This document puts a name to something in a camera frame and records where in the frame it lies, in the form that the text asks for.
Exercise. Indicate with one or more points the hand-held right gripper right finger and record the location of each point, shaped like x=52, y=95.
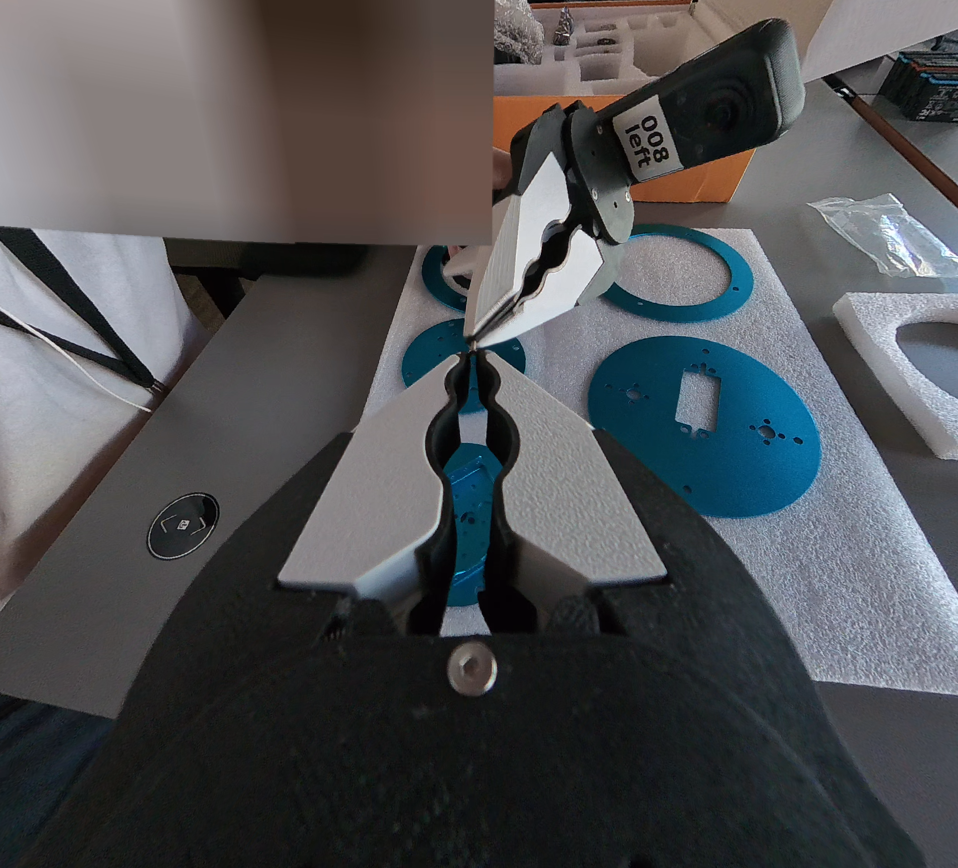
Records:
x=576, y=501

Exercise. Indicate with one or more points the orange cardboard box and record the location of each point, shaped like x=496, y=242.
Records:
x=711, y=179

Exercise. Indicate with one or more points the small blue round metal part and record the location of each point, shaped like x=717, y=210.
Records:
x=468, y=509

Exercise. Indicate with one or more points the large blue metal disc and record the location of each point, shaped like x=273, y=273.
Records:
x=651, y=449

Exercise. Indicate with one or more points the round black desk control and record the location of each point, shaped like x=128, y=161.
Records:
x=183, y=525

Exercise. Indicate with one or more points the grey bubble wrap bag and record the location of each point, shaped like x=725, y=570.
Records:
x=516, y=22

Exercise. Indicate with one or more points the stack of dark small boxes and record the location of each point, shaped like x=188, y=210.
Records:
x=920, y=82

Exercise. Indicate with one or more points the clear plastic bag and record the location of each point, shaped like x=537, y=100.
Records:
x=890, y=232

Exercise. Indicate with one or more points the dark blue trousers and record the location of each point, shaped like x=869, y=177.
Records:
x=37, y=771

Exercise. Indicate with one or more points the white foam block with hole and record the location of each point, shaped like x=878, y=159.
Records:
x=868, y=337

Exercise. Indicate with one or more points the small blue holed disc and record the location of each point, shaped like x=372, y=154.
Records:
x=426, y=359

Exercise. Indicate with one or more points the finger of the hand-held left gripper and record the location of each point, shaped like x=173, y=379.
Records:
x=516, y=247
x=557, y=284

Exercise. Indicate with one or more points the white foam sheet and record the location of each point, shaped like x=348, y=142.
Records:
x=748, y=584

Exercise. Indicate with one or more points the white foam box insert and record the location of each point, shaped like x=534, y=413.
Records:
x=524, y=78

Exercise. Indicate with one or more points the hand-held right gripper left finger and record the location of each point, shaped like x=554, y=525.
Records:
x=359, y=501

